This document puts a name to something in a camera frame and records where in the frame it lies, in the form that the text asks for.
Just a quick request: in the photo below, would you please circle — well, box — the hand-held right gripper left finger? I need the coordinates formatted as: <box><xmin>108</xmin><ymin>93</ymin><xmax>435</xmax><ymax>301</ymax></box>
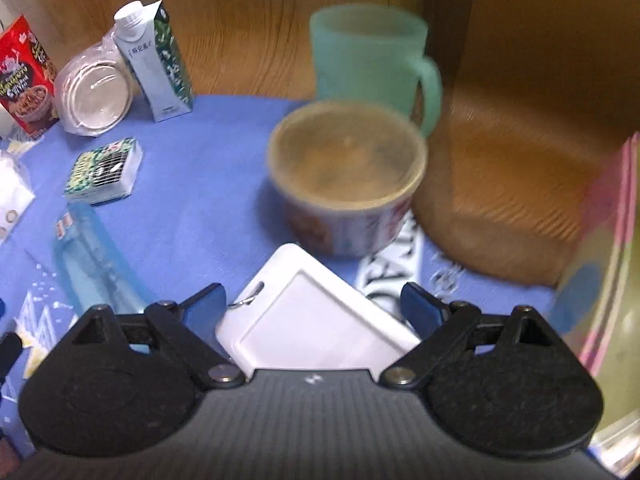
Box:
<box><xmin>60</xmin><ymin>282</ymin><xmax>247</xmax><ymax>391</ymax></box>

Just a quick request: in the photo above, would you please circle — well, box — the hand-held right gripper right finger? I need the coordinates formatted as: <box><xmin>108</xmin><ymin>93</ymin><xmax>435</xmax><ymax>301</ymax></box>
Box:
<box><xmin>380</xmin><ymin>282</ymin><xmax>568</xmax><ymax>390</ymax></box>

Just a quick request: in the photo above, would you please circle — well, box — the white card holder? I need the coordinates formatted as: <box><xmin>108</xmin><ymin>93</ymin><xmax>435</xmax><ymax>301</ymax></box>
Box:
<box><xmin>215</xmin><ymin>243</ymin><xmax>422</xmax><ymax>373</ymax></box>

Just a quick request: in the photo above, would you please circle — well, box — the translucent blue packet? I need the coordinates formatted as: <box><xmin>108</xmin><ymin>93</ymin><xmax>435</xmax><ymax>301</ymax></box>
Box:
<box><xmin>52</xmin><ymin>202</ymin><xmax>151</xmax><ymax>356</ymax></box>

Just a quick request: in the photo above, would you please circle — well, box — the gold tin box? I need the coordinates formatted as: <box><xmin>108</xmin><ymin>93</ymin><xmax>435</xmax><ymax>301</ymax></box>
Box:
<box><xmin>552</xmin><ymin>132</ymin><xmax>640</xmax><ymax>478</ymax></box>

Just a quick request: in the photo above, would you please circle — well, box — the green plastic cup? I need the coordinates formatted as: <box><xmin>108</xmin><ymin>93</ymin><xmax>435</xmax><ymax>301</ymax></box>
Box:
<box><xmin>309</xmin><ymin>4</ymin><xmax>445</xmax><ymax>138</ymax></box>

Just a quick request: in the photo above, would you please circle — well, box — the instant noodle bowl with lid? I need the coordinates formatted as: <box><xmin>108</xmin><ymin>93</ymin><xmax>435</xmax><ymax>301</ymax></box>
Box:
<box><xmin>266</xmin><ymin>100</ymin><xmax>429</xmax><ymax>258</ymax></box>

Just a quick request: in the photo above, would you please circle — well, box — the small green and white box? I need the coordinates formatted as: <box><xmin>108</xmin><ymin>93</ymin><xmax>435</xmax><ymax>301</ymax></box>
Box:
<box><xmin>63</xmin><ymin>137</ymin><xmax>143</xmax><ymax>206</ymax></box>

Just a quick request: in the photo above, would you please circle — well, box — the white plastic packaging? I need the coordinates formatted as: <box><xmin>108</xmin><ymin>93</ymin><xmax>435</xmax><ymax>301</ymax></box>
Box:
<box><xmin>0</xmin><ymin>150</ymin><xmax>37</xmax><ymax>248</ymax></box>

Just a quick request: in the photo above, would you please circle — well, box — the green and white milk carton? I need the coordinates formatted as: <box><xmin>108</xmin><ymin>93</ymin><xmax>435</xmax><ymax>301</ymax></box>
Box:
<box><xmin>113</xmin><ymin>0</ymin><xmax>195</xmax><ymax>123</ymax></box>

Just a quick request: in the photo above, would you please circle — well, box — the red cereal box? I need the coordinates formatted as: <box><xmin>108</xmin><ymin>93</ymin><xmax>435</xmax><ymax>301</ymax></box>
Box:
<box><xmin>0</xmin><ymin>15</ymin><xmax>61</xmax><ymax>138</ymax></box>

